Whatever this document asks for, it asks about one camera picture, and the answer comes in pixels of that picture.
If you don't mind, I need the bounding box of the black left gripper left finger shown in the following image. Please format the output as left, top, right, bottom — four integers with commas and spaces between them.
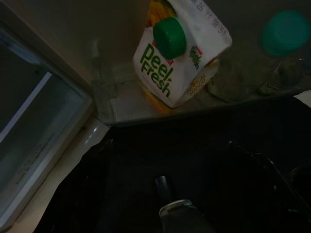
41, 138, 117, 233

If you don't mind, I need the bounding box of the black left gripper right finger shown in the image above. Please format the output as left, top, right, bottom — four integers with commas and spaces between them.
227, 140, 311, 233

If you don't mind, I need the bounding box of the Peel Fresh juice carton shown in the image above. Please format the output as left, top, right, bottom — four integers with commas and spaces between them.
133, 0, 233, 115

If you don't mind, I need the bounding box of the silver fridge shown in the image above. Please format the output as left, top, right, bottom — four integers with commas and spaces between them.
0, 14, 110, 229

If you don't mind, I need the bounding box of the dark blue floor rug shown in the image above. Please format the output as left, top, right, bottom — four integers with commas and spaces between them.
36, 89, 311, 233

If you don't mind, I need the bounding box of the clear bottle green cap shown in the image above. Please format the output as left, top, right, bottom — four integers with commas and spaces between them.
206, 9, 311, 104

